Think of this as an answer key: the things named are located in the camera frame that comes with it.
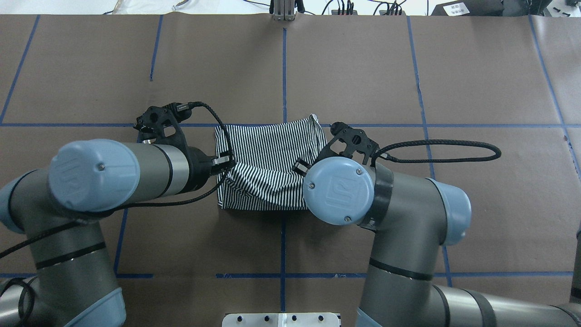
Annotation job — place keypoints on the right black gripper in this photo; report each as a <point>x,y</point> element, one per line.
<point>299,167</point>

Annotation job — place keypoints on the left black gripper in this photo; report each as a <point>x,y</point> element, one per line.
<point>198,164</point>

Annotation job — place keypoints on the navy white striped polo shirt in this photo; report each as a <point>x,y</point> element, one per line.
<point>263,178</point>

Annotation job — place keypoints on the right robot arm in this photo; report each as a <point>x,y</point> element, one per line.
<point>412,218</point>

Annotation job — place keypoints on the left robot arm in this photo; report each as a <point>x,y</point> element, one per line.
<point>59,209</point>

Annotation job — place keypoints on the brown paper table cover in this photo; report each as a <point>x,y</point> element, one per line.
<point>189,266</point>

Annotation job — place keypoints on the blue tape line crosswise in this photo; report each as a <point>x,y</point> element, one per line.
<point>531,126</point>

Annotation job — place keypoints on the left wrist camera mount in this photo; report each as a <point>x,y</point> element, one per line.
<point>161,124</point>

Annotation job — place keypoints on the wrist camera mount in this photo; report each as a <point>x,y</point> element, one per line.
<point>354,141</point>
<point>161,124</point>

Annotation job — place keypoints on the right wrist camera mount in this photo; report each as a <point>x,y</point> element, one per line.
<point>354,141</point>

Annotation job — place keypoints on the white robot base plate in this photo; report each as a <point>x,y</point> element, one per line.
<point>283,319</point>

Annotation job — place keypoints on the aluminium frame post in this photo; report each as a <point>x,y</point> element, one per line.
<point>283,10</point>

